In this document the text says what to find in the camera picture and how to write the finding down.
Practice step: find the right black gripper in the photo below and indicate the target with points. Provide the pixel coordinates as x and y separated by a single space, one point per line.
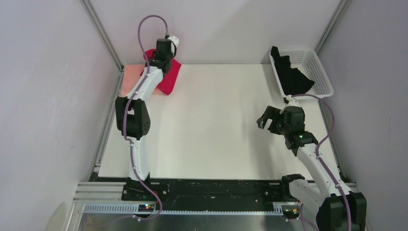
273 113

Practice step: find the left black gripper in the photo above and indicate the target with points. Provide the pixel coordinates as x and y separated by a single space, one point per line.
170 55

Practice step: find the red t shirt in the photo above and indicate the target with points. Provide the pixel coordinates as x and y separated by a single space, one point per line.
146 84

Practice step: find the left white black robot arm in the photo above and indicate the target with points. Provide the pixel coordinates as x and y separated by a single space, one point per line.
132 117

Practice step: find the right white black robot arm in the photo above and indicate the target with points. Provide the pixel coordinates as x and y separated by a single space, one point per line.
335 205

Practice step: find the folded pink t shirt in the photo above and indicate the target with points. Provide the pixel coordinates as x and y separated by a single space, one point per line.
132 74

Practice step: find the black t shirt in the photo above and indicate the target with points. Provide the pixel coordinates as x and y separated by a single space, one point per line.
293 81

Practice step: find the white plastic basket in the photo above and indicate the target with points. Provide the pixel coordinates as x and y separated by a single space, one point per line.
308 63

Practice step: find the right controller board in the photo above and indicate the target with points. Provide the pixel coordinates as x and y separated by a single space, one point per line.
291 214

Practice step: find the controller board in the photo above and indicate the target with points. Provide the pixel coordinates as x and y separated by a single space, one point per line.
149 208
291 214

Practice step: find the left controller board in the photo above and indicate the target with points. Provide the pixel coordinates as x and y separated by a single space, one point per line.
149 208

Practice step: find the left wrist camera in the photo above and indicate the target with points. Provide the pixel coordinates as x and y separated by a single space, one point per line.
175 42

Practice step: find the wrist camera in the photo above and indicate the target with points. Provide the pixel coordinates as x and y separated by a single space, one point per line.
289 101
175 42

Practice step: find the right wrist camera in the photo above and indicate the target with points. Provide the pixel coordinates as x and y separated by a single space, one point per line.
289 101

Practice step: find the left aluminium frame post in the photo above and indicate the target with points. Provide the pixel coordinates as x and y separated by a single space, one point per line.
95 20

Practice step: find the aluminium frame post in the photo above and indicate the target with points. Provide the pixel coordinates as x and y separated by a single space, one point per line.
95 20
334 20

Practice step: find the right aluminium frame post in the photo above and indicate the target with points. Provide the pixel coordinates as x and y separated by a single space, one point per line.
334 20

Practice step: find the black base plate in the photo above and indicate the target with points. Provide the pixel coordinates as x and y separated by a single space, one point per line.
213 195

